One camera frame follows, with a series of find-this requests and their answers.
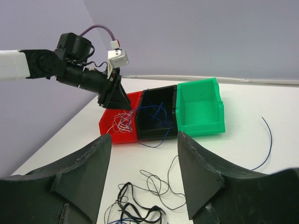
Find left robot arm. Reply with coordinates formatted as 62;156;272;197
0;33;131;110

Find blue wires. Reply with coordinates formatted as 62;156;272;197
129;101;173;148

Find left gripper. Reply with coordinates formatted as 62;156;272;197
98;72;131;110

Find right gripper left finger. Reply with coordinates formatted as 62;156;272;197
0;134;112;224

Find green plastic bin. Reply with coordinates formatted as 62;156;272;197
176;78;226;136

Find red plastic bin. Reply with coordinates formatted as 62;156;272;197
99;91;142;144

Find blue black wire bundle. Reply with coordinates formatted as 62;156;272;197
104;116;273;224

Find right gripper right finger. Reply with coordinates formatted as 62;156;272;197
178;132;299;224

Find white wires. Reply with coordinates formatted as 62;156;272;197
106;111;136;135

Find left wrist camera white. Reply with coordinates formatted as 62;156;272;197
107;49;129;78

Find black plastic bin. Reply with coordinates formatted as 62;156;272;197
135;85;178;140

